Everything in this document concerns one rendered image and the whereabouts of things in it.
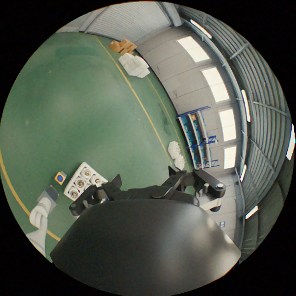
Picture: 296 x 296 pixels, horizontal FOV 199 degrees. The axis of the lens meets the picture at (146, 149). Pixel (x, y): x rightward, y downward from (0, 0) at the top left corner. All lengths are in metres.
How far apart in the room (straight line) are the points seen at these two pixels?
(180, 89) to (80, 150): 4.99
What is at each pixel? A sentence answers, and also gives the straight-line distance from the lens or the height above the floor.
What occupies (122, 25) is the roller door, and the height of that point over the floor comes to 0.96.
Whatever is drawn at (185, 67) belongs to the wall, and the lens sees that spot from 5.44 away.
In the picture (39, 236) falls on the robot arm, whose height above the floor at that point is 0.73.
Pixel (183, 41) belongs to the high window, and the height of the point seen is 2.76.
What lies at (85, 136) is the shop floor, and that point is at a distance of 1.15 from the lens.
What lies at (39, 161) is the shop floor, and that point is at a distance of 1.15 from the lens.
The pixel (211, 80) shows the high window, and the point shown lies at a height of 2.76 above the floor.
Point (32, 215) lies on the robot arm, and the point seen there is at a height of 0.62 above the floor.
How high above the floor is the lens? 1.07
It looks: 38 degrees down
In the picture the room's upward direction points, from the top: 76 degrees clockwise
